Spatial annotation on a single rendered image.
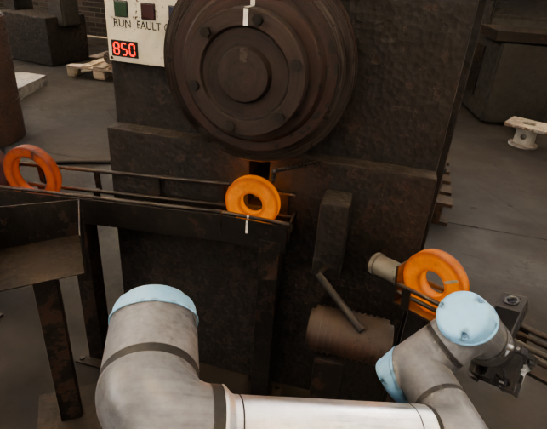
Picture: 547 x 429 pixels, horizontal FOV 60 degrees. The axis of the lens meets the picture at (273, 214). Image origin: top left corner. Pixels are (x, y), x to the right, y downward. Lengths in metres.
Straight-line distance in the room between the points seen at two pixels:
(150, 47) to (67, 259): 0.62
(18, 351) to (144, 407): 1.56
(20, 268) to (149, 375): 0.91
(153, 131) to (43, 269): 0.49
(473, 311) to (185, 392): 0.40
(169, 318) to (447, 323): 0.38
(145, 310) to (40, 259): 0.83
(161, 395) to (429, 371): 0.37
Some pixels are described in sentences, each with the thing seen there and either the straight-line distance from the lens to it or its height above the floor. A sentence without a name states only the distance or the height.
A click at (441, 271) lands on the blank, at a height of 0.75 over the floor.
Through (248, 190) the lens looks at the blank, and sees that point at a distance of 1.32.
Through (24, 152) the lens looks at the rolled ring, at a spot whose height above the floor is 0.78.
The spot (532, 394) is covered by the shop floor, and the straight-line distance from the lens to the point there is 2.11.
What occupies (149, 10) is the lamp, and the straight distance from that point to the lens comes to 1.42.
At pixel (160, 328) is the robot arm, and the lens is 0.59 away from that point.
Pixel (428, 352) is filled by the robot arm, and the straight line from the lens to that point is 0.75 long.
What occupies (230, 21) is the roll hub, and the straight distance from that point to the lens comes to 1.10.
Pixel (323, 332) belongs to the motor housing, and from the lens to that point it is 1.28.
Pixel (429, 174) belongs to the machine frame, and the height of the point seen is 0.87.
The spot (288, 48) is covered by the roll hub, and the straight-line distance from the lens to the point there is 1.07.
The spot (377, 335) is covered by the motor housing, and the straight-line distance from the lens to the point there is 1.29.
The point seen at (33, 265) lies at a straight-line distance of 1.41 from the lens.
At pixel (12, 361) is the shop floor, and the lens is 2.04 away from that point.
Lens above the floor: 1.35
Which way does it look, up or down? 28 degrees down
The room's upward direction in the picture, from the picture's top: 4 degrees clockwise
